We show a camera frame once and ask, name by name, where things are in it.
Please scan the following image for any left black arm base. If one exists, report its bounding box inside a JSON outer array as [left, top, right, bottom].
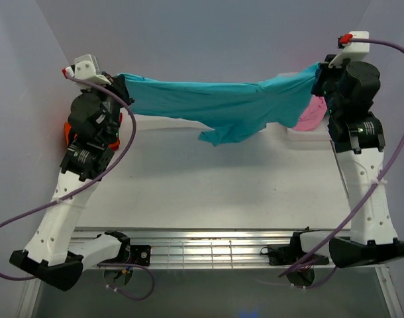
[[98, 244, 152, 266]]

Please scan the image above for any folded orange t shirt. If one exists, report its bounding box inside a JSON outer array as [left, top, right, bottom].
[[64, 122, 121, 151]]

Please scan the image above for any turquoise t shirt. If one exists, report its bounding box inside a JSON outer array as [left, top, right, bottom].
[[125, 64, 319, 146]]

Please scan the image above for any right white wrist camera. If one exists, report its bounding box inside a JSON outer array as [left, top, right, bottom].
[[328, 31, 370, 68]]

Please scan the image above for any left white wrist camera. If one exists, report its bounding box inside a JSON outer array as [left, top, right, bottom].
[[62, 54, 111, 85]]

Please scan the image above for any white plastic basket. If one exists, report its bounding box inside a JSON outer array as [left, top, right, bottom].
[[286, 71, 332, 142]]

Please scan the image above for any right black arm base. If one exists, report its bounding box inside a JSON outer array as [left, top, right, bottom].
[[261, 243, 330, 266]]

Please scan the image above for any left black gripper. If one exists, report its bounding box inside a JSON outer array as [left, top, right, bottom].
[[81, 71, 135, 143]]

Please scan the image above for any aluminium front rail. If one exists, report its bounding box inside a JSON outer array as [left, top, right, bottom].
[[69, 227, 355, 271]]

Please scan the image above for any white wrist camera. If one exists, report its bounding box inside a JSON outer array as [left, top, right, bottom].
[[62, 54, 111, 85], [328, 31, 370, 68]]

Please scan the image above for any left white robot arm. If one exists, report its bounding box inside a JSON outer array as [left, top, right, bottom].
[[9, 75, 133, 291]]

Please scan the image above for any pink t shirt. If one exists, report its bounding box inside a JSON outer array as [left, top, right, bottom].
[[293, 96, 327, 132]]

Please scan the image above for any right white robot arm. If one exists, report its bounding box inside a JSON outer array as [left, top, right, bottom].
[[286, 60, 404, 273]]

